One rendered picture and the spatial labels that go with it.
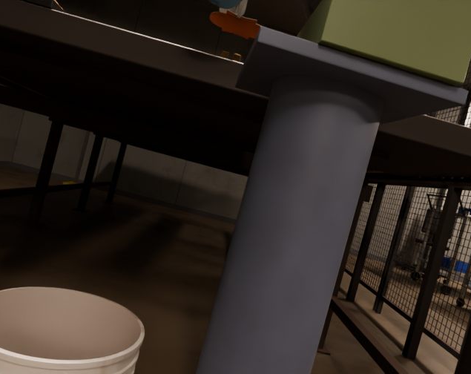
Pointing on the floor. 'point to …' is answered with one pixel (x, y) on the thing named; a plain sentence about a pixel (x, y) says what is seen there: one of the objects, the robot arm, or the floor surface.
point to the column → (302, 196)
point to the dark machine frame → (428, 260)
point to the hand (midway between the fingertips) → (238, 24)
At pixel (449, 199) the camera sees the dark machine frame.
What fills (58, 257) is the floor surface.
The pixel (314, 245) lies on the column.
